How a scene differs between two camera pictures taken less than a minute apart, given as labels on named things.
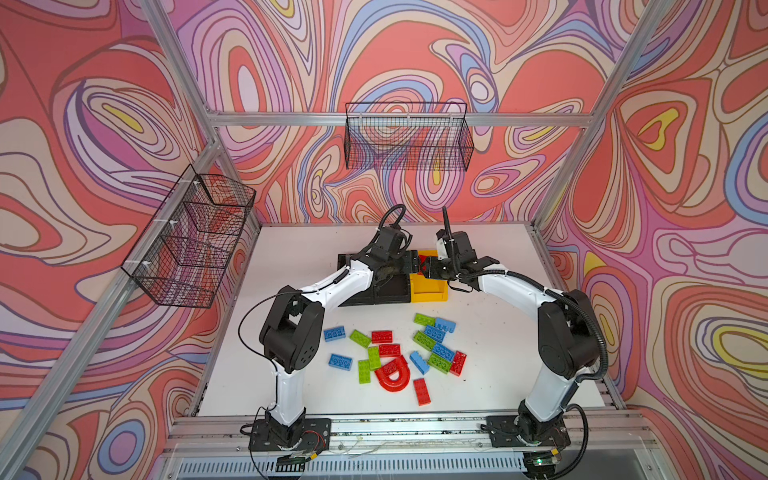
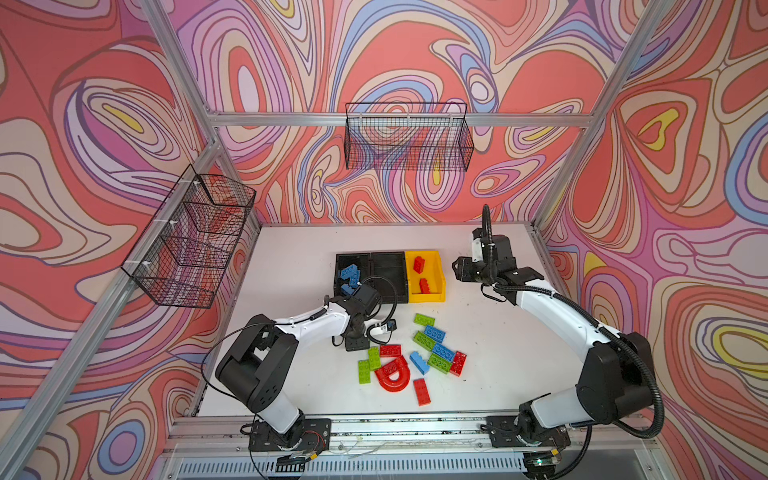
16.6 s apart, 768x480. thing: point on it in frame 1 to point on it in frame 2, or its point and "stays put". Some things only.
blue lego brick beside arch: (419, 362) stays put
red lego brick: (383, 336) to (424, 286)
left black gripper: (412, 262) to (359, 345)
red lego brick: (458, 363) stays put
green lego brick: (424, 320) stays put
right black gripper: (432, 268) to (463, 272)
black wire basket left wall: (178, 259) stays put
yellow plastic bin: (424, 289) stays put
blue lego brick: (436, 334) stays put
